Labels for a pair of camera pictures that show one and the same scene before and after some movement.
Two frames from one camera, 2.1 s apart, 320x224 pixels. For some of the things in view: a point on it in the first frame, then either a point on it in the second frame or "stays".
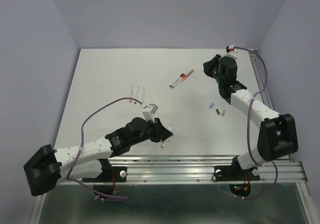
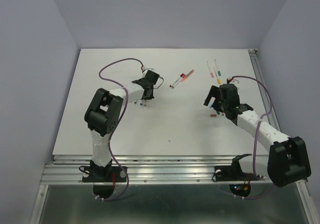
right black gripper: (209, 65) to (213, 92)
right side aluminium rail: (262, 79) stays
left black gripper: (160, 132) to (150, 96)
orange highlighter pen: (185, 77) stays
